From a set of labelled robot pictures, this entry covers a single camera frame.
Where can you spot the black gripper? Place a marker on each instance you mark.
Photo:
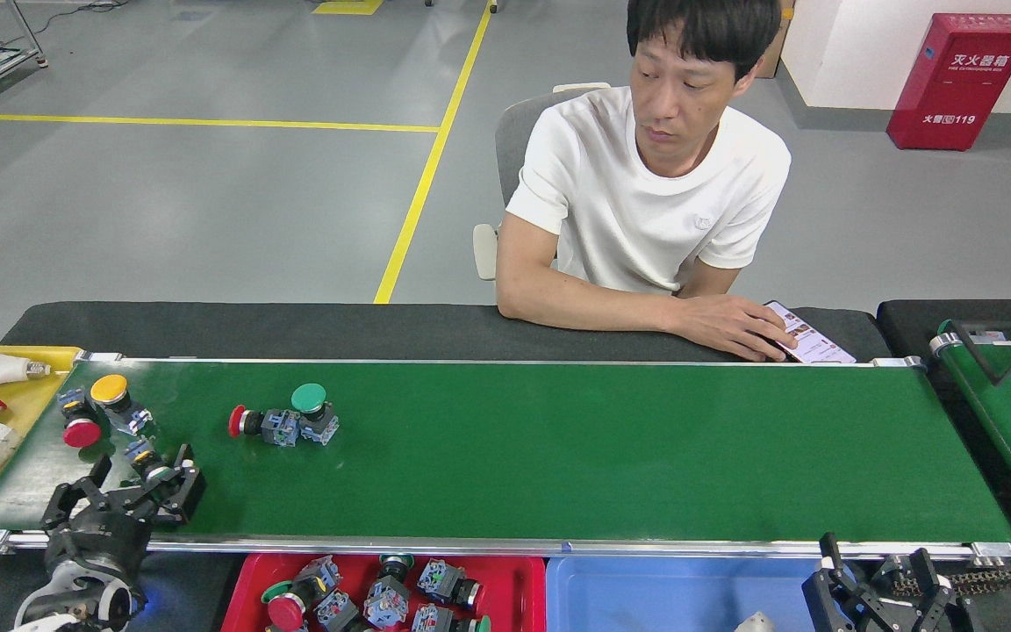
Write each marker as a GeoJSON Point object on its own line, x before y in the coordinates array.
{"type": "Point", "coordinates": [97, 544]}

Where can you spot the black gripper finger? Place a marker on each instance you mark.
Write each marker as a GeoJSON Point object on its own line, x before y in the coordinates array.
{"type": "Point", "coordinates": [839, 606]}
{"type": "Point", "coordinates": [934, 606]}

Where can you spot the person's right forearm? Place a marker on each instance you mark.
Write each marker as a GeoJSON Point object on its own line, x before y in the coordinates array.
{"type": "Point", "coordinates": [584, 307]}

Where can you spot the person's left forearm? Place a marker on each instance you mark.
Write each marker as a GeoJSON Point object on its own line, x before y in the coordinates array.
{"type": "Point", "coordinates": [703, 281]}

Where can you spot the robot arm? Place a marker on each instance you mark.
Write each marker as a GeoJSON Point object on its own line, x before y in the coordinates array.
{"type": "Point", "coordinates": [32, 621]}

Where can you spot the yellow plastic tray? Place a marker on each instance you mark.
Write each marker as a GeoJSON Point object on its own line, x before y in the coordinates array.
{"type": "Point", "coordinates": [27, 405]}

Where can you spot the long green conveyor belt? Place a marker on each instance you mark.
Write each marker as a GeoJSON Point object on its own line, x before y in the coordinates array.
{"type": "Point", "coordinates": [558, 456]}

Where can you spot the person's right hand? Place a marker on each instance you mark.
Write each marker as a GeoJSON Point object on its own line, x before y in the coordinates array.
{"type": "Point", "coordinates": [734, 326]}

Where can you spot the blue plastic bin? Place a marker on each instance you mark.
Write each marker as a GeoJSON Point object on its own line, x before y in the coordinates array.
{"type": "Point", "coordinates": [646, 601]}

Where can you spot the smartphone with lit screen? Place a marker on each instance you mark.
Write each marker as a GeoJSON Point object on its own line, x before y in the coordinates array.
{"type": "Point", "coordinates": [821, 347]}

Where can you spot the red plastic bin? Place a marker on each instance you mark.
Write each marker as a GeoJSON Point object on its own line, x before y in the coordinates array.
{"type": "Point", "coordinates": [519, 588]}

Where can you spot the person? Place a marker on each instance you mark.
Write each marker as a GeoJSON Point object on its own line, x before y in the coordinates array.
{"type": "Point", "coordinates": [646, 211]}

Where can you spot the red fire extinguisher box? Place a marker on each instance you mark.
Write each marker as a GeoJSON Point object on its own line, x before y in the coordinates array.
{"type": "Point", "coordinates": [962, 88]}

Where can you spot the grey office chair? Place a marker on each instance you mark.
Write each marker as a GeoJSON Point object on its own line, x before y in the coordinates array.
{"type": "Point", "coordinates": [519, 140]}

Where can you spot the cardboard box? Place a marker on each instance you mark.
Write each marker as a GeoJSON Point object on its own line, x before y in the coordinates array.
{"type": "Point", "coordinates": [779, 53]}

